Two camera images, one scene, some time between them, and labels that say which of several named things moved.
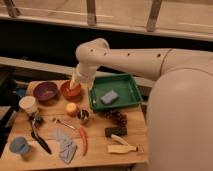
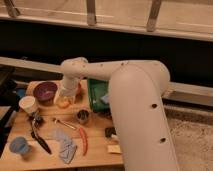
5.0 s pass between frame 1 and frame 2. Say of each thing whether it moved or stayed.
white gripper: moved
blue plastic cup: stayed
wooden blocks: stayed
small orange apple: moved
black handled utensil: stayed
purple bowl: stayed
